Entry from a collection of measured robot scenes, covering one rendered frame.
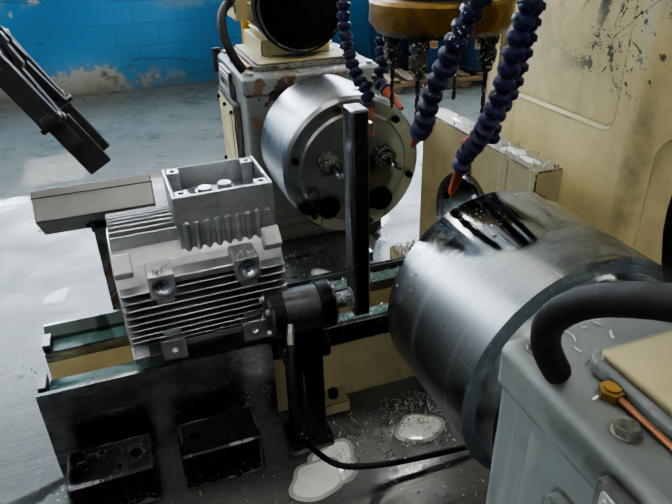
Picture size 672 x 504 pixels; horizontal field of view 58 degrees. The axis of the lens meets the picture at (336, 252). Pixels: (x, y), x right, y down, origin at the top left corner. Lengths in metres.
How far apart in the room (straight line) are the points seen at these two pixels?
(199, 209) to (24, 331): 0.56
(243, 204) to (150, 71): 5.66
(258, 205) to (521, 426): 0.43
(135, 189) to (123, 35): 5.37
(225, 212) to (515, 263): 0.36
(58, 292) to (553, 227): 0.97
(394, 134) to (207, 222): 0.45
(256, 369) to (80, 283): 0.57
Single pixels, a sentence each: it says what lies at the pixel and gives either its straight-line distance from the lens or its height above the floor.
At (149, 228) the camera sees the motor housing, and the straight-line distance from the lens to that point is 0.76.
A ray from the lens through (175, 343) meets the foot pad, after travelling 0.76.
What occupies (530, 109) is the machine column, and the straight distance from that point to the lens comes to 0.99.
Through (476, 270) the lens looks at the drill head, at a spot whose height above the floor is 1.14.
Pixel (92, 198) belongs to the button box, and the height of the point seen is 1.07.
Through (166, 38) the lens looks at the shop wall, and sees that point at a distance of 6.33.
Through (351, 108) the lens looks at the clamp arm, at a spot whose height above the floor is 1.25.
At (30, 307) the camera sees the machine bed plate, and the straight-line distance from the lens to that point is 1.27.
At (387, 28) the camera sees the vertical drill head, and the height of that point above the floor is 1.31.
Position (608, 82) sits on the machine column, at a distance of 0.87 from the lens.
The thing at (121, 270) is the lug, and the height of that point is 1.08.
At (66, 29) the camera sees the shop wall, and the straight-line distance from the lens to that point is 6.33.
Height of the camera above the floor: 1.42
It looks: 29 degrees down
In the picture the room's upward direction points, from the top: 2 degrees counter-clockwise
